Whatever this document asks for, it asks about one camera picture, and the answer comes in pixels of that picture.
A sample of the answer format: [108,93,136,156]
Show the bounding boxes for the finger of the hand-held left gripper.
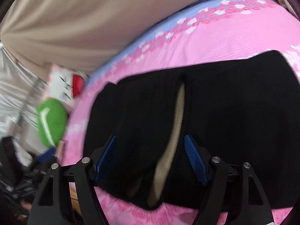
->
[35,152,57,167]

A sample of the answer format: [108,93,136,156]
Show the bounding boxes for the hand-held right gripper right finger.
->
[183,135,275,225]

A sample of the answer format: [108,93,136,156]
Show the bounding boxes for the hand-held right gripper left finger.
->
[28,135,118,225]

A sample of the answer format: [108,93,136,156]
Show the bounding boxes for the black pants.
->
[83,50,300,212]

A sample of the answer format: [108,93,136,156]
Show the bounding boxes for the person's left hand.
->
[20,200,32,213]

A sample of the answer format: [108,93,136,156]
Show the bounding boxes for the green plush toy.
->
[35,98,68,148]

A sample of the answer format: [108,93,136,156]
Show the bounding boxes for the silver grey cloth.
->
[0,42,51,141]

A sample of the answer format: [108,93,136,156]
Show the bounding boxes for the cartoon face pillow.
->
[46,64,88,106]

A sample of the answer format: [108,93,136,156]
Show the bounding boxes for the pink rose print bed sheet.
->
[58,0,300,225]

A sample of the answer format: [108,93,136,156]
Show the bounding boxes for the beige curtain cloth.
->
[0,0,277,73]

